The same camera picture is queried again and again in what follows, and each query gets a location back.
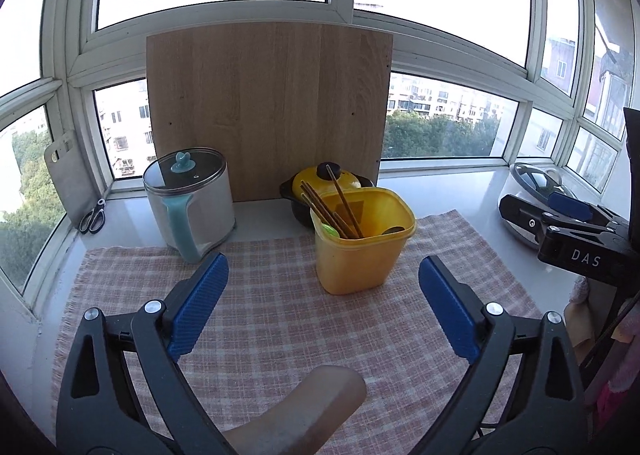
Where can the white floral rice cooker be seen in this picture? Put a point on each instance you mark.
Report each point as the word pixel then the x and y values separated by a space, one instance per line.
pixel 535 180

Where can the light wooden board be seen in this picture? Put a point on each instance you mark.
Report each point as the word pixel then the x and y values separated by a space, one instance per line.
pixel 260 110

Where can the white teal glass-lidded kettle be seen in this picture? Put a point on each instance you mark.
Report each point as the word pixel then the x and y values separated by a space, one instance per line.
pixel 210 215

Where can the small grey cutting board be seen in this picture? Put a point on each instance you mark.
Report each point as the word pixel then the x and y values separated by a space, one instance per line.
pixel 70 180

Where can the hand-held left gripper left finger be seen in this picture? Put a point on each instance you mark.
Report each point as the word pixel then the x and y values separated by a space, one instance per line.
pixel 197 305

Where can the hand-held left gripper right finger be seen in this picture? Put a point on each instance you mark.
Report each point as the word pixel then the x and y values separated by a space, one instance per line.
pixel 452 310

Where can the metal spoon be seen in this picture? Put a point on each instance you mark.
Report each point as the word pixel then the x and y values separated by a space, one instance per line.
pixel 393 230

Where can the green plastic spoon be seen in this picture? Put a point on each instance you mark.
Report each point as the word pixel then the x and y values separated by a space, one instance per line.
pixel 329 230

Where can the pink checked cloth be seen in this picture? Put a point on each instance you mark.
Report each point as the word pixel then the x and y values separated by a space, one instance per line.
pixel 280 310

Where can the yellow plastic container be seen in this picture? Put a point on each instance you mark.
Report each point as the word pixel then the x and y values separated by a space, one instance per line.
pixel 350 265

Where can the black clay pot yellow lid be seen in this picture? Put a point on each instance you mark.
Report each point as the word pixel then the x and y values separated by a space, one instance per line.
pixel 350 180

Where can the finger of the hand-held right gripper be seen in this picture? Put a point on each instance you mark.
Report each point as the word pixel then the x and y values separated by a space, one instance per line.
pixel 567 205
pixel 525 215

